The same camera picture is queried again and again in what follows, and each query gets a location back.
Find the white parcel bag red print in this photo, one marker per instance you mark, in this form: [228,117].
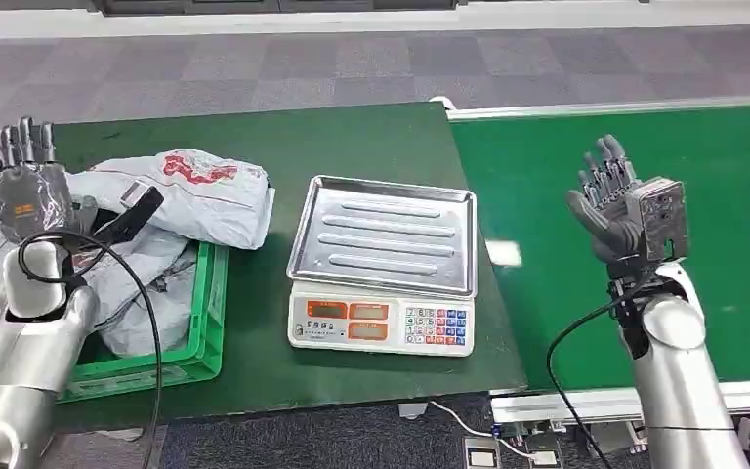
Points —
[213,200]

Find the white power plug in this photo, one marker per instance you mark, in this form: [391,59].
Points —
[414,410]

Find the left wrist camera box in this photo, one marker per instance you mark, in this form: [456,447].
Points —
[132,213]

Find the green belt conveyor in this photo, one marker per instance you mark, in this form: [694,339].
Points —
[530,168]

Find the small floor socket box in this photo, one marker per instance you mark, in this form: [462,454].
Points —
[546,459]

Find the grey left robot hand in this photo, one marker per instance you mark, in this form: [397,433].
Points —
[25,197]

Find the green plastic crate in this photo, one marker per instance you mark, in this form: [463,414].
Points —
[210,311]

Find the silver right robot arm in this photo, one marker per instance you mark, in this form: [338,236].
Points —
[679,388]

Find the white electronic scale steel tray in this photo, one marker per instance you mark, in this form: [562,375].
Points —
[381,239]

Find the large floor socket box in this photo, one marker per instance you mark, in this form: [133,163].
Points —
[482,456]

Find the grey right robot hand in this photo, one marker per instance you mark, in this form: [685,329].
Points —
[656,217]

